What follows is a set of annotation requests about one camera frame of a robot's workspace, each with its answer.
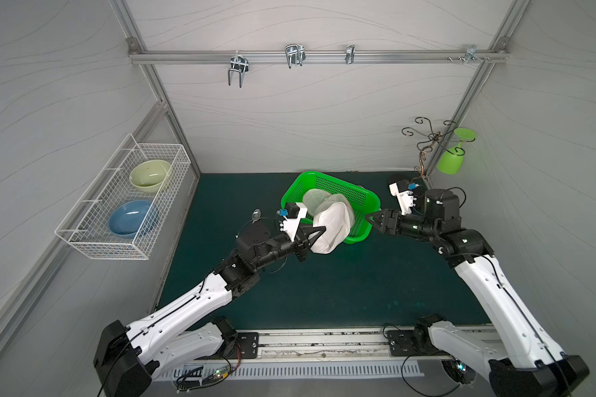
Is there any double prong metal hook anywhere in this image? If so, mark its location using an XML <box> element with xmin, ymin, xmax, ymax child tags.
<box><xmin>228</xmin><ymin>55</ymin><xmax>249</xmax><ymax>88</ymax></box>

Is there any green plastic basket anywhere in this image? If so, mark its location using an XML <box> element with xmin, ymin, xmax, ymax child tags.
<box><xmin>281</xmin><ymin>171</ymin><xmax>381</xmax><ymax>245</ymax></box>

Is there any white slotted cable duct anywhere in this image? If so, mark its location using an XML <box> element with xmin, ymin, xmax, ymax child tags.
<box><xmin>153</xmin><ymin>361</ymin><xmax>424</xmax><ymax>383</ymax></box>

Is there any metal spoon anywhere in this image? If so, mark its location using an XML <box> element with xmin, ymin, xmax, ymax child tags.
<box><xmin>252</xmin><ymin>208</ymin><xmax>262</xmax><ymax>223</ymax></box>

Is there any round floor cable port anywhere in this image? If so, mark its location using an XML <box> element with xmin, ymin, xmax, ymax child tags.
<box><xmin>441</xmin><ymin>359</ymin><xmax>477</xmax><ymax>385</ymax></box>

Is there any white wire wall basket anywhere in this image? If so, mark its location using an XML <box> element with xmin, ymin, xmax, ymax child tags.
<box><xmin>56</xmin><ymin>135</ymin><xmax>191</xmax><ymax>261</ymax></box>

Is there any aluminium top rail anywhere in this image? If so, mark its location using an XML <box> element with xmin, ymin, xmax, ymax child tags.
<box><xmin>126</xmin><ymin>37</ymin><xmax>510</xmax><ymax>67</ymax></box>

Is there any light green bowl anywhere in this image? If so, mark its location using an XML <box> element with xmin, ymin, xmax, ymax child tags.
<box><xmin>129</xmin><ymin>160</ymin><xmax>172</xmax><ymax>195</ymax></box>

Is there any small flat metal hook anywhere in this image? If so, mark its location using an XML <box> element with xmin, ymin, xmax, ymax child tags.
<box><xmin>345</xmin><ymin>45</ymin><xmax>355</xmax><ymax>66</ymax></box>

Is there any black mounting plate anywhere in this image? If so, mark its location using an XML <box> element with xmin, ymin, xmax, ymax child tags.
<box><xmin>386</xmin><ymin>328</ymin><xmax>458</xmax><ymax>357</ymax></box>
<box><xmin>215</xmin><ymin>332</ymin><xmax>260</xmax><ymax>360</ymax></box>

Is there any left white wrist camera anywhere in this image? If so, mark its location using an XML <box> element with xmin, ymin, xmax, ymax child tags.
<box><xmin>278</xmin><ymin>203</ymin><xmax>308</xmax><ymax>243</ymax></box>

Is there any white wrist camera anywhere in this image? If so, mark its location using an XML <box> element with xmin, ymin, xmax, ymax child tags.
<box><xmin>278</xmin><ymin>203</ymin><xmax>308</xmax><ymax>243</ymax></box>
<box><xmin>389</xmin><ymin>180</ymin><xmax>419</xmax><ymax>215</ymax></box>

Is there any left bundle of cables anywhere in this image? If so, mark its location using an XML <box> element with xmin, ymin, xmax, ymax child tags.
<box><xmin>172</xmin><ymin>341</ymin><xmax>242</xmax><ymax>393</ymax></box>

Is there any right black cable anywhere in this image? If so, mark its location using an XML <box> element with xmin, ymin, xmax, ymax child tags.
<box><xmin>381</xmin><ymin>323</ymin><xmax>463</xmax><ymax>397</ymax></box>

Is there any right metal rail hook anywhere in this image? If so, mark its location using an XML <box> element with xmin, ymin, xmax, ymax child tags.
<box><xmin>446</xmin><ymin>46</ymin><xmax>492</xmax><ymax>66</ymax></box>

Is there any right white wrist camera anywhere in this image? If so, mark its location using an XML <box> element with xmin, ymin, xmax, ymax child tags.
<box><xmin>389</xmin><ymin>180</ymin><xmax>419</xmax><ymax>215</ymax></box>

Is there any bronze cup tree stand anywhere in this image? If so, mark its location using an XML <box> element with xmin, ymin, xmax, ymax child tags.
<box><xmin>401</xmin><ymin>116</ymin><xmax>457</xmax><ymax>185</ymax></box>

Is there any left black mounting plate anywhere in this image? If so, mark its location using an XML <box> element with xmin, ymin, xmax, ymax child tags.
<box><xmin>215</xmin><ymin>332</ymin><xmax>260</xmax><ymax>360</ymax></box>

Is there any looped metal hook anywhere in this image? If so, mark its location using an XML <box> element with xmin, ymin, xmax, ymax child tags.
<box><xmin>285</xmin><ymin>44</ymin><xmax>306</xmax><ymax>69</ymax></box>

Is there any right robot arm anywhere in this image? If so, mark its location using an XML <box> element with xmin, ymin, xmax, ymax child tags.
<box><xmin>365</xmin><ymin>189</ymin><xmax>589</xmax><ymax>396</ymax></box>

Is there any green plastic wine glass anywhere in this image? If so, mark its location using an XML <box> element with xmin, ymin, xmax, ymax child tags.
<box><xmin>437</xmin><ymin>127</ymin><xmax>477</xmax><ymax>175</ymax></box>

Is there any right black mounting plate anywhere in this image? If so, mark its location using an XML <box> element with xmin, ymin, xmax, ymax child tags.
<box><xmin>386</xmin><ymin>328</ymin><xmax>458</xmax><ymax>357</ymax></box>

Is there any blue bowl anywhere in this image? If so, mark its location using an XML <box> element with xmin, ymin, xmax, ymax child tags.
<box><xmin>108</xmin><ymin>199</ymin><xmax>160</xmax><ymax>239</ymax></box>

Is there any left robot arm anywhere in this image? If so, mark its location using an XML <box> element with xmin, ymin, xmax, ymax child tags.
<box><xmin>93</xmin><ymin>221</ymin><xmax>326</xmax><ymax>396</ymax></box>

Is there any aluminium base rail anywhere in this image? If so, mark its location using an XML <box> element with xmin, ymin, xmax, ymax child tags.
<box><xmin>218</xmin><ymin>324</ymin><xmax>508</xmax><ymax>367</ymax></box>

